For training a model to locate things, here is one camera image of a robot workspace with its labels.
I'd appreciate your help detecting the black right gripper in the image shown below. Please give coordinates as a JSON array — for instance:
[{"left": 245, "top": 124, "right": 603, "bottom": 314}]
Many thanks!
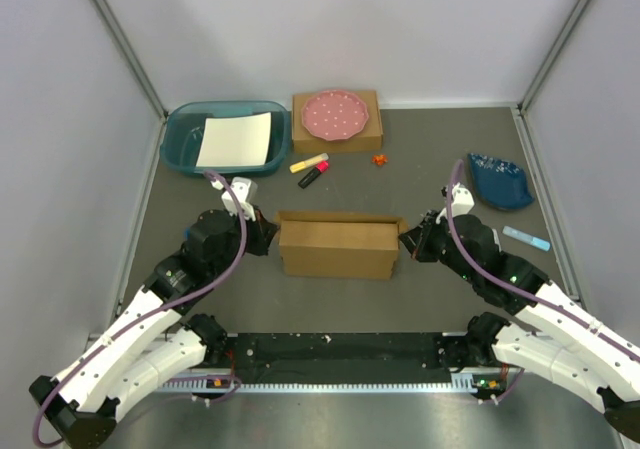
[{"left": 397, "top": 210, "right": 477, "bottom": 283}]

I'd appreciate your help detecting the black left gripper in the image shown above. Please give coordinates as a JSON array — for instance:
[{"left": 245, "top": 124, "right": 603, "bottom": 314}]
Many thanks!
[{"left": 209, "top": 203, "right": 280, "bottom": 277}]

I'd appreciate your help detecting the brown cardboard box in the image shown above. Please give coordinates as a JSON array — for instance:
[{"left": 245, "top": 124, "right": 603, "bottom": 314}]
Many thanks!
[
  {"left": 291, "top": 90, "right": 383, "bottom": 154},
  {"left": 276, "top": 211, "right": 408, "bottom": 280}
]

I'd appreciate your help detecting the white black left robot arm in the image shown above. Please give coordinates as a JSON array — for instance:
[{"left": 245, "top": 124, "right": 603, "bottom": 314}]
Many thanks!
[{"left": 29, "top": 208, "right": 278, "bottom": 448}]

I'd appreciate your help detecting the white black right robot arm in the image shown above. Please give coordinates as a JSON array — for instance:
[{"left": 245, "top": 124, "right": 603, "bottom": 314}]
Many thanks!
[{"left": 399, "top": 211, "right": 639, "bottom": 441}]

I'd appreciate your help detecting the closed brown cardboard box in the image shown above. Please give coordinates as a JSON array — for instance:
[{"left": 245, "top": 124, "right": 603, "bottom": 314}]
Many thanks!
[{"left": 291, "top": 90, "right": 383, "bottom": 154}]

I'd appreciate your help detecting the yellow highlighter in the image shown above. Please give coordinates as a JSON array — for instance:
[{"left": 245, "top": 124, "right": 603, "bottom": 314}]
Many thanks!
[{"left": 289, "top": 153, "right": 329, "bottom": 174}]

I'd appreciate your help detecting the black pink highlighter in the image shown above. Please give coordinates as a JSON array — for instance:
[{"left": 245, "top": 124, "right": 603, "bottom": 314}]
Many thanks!
[{"left": 298, "top": 161, "right": 329, "bottom": 189}]

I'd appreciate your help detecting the white paper sheet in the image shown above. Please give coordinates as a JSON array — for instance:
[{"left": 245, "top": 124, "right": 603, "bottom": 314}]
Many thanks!
[{"left": 196, "top": 112, "right": 271, "bottom": 168}]

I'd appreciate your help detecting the small orange candy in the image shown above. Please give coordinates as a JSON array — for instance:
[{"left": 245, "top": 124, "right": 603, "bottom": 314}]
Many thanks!
[{"left": 372, "top": 154, "right": 388, "bottom": 166}]

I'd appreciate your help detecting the light blue pen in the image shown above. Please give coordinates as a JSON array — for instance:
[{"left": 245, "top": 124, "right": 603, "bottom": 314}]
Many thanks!
[{"left": 502, "top": 226, "right": 551, "bottom": 252}]

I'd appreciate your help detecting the teal plastic bin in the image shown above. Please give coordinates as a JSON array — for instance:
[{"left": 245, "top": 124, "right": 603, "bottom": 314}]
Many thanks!
[{"left": 160, "top": 100, "right": 292, "bottom": 177}]

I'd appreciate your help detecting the pink dotted plate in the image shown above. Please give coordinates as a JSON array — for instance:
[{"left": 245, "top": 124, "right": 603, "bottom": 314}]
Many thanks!
[{"left": 301, "top": 89, "right": 369, "bottom": 142}]

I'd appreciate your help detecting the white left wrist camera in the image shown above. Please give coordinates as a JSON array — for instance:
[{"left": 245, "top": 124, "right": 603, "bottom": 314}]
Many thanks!
[{"left": 210, "top": 177, "right": 258, "bottom": 221}]

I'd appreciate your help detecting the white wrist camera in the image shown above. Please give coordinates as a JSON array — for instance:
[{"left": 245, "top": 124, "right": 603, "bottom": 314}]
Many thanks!
[
  {"left": 436, "top": 183, "right": 475, "bottom": 224},
  {"left": 210, "top": 177, "right": 258, "bottom": 221}
]

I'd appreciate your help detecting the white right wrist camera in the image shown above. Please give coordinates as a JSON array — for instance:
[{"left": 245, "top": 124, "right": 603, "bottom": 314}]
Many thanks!
[{"left": 436, "top": 183, "right": 475, "bottom": 224}]

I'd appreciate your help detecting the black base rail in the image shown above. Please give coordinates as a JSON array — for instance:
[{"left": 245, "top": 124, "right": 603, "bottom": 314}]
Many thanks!
[{"left": 227, "top": 332, "right": 499, "bottom": 374}]

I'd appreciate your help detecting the grey slotted cable duct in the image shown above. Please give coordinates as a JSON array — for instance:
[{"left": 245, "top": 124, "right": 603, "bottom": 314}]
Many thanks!
[{"left": 157, "top": 373, "right": 506, "bottom": 395}]

